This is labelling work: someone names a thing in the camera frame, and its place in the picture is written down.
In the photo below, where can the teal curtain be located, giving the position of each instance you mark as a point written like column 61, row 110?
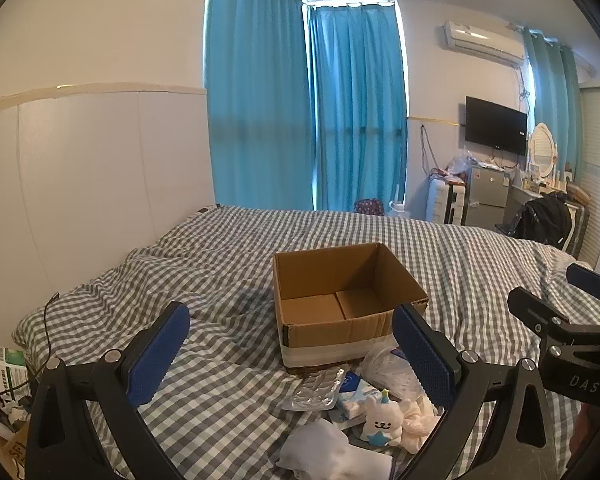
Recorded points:
column 549, row 90

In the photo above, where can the open floor cardboard box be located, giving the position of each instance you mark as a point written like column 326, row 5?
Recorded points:
column 0, row 445

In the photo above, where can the white dressing table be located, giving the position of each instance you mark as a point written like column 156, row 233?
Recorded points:
column 524, row 195

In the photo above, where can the white suitcase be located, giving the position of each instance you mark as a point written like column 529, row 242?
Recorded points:
column 444, row 202

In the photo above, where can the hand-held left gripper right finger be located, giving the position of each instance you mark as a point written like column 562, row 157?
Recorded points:
column 424, row 355

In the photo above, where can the white plush toy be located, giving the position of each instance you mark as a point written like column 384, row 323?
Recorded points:
column 382, row 417

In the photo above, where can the person's right hand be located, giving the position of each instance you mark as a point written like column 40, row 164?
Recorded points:
column 585, row 430

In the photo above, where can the silver blister pack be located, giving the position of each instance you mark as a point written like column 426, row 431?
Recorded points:
column 315, row 390

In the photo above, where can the crumpled plastic bag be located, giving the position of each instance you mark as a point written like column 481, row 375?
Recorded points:
column 459, row 165

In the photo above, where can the narrow blue curtain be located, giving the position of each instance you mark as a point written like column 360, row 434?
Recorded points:
column 360, row 110

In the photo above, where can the clear plastic bag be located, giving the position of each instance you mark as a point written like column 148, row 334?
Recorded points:
column 384, row 370

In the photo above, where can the white air conditioner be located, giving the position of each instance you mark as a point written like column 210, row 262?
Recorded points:
column 479, row 42

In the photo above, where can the clear water bottle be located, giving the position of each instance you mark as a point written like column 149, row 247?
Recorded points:
column 398, row 207

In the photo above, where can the wide blue curtain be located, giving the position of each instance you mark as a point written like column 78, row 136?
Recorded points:
column 260, row 100

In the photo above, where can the black wall television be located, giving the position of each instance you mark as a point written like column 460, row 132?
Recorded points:
column 494, row 125

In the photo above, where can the green white box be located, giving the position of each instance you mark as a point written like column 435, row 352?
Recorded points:
column 11, row 367

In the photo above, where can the white socks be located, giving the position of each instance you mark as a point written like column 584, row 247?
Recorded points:
column 325, row 447

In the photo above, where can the white oval mirror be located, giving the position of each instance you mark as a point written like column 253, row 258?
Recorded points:
column 543, row 152

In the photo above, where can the cream cloth glove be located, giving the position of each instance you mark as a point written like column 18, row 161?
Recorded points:
column 419, row 422

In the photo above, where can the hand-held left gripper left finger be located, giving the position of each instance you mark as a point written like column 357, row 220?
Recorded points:
column 160, row 355

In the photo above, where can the brown cardboard box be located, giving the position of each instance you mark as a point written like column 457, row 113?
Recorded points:
column 330, row 332

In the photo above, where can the grey small fridge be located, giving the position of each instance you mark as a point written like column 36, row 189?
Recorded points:
column 487, row 195

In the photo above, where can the blue white tissue packet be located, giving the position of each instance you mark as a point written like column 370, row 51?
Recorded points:
column 355, row 400

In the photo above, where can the floral bag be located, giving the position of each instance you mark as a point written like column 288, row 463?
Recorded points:
column 368, row 207

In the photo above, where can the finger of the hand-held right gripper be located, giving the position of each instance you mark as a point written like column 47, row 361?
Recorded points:
column 532, row 310
column 587, row 279

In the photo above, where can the black backpack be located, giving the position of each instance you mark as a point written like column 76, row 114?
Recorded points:
column 544, row 220

